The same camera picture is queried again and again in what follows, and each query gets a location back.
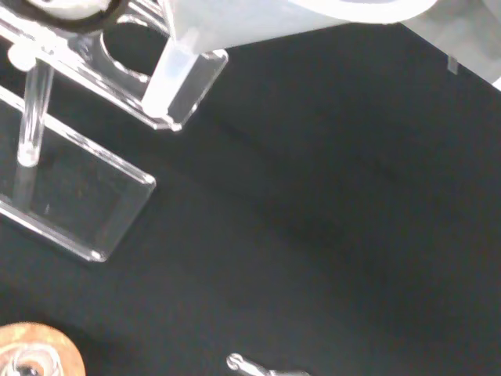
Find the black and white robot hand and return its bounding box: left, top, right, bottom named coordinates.
left=16, top=0, right=128, bottom=34

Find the black bench cloth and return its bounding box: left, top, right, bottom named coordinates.
left=0, top=21, right=501, bottom=376

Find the glass weighing funnel with powder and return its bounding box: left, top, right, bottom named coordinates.
left=225, top=352, right=312, bottom=376

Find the cork ring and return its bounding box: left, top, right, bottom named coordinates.
left=0, top=321, right=87, bottom=376

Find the clear acrylic funnel stand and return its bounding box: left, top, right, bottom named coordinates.
left=0, top=0, right=230, bottom=264

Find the small round-bottom glass flask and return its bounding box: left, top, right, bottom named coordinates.
left=0, top=342, right=64, bottom=376

